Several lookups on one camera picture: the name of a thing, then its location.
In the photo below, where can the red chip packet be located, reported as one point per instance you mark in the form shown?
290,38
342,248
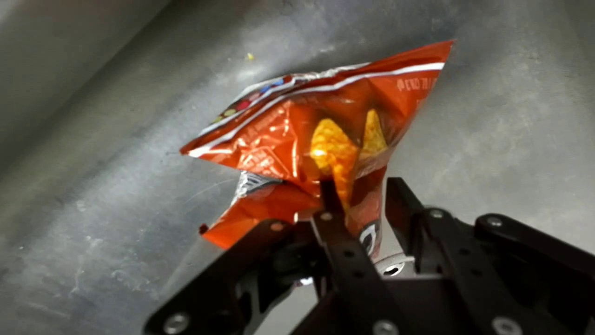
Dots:
278,136

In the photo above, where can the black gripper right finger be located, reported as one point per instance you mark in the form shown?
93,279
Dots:
494,266

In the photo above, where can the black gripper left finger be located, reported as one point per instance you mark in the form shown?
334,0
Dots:
345,261

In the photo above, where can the stainless steel double sink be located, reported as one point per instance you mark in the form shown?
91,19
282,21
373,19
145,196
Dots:
93,186

